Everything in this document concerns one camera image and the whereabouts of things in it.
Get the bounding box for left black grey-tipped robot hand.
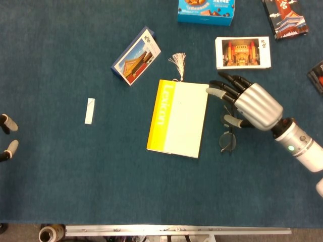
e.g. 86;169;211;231
0;113;20;162

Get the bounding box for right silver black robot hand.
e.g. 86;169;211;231
205;72;284;132

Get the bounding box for black-framed eyeglasses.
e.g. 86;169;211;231
219;104;238;155

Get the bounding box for red gate postcard stack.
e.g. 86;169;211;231
214;36;272;71

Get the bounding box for yellow and white notebook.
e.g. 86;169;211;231
146;79;210;159

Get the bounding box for small white eraser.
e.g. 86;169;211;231
84;97;96;125

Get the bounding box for blue felt table cloth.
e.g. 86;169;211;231
0;0;323;225

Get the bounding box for white bookmark tassel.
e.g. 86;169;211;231
168;52;187;82

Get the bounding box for dark palace print box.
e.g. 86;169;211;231
261;0;309;41

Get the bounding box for blue cookie box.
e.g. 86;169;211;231
177;0;236;27

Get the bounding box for brown tape roll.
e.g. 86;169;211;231
38;225;65;242

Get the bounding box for dark blue card box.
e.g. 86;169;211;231
111;26;155;79

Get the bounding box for palace roof postcard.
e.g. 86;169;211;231
113;29;162;87

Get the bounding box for aluminium table edge rail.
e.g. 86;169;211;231
65;225;292;237

